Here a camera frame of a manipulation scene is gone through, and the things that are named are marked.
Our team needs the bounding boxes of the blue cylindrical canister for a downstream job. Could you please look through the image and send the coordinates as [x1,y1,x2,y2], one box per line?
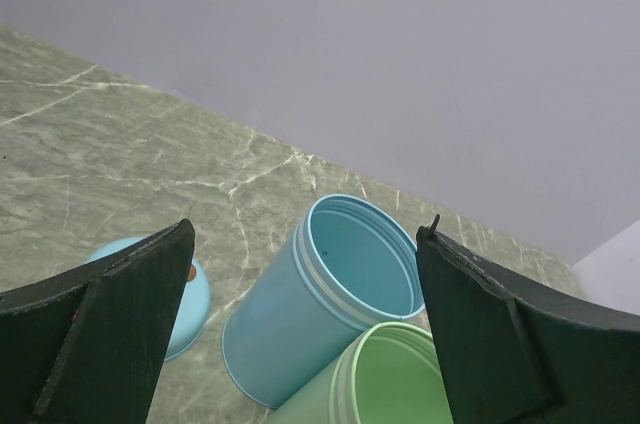
[221,194,425,409]

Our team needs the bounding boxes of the green cylindrical canister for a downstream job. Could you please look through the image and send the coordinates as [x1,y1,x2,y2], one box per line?
[266,322,453,424]

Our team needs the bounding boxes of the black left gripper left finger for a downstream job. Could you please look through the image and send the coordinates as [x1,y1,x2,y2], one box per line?
[1,219,195,423]

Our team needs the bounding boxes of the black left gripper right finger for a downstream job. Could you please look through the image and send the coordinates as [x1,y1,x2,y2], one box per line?
[416,224,639,423]

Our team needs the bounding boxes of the blue canister lid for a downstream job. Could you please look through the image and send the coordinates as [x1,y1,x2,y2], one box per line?
[55,237,211,382]

